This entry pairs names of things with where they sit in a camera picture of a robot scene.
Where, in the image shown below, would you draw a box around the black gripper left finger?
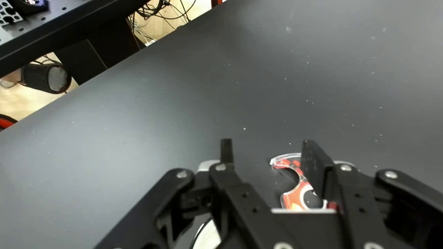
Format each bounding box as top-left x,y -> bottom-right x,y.
94,136 -> 275,249

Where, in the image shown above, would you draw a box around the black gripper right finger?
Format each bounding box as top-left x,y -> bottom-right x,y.
300,138 -> 443,249

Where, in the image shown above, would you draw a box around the black cylinder with pale face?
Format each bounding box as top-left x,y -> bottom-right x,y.
19,60 -> 73,95

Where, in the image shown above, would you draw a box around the black perforated breadboard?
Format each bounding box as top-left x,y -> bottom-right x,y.
0,0 -> 153,81

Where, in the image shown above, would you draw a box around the black floor cables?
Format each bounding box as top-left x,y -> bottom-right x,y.
128,0 -> 218,45

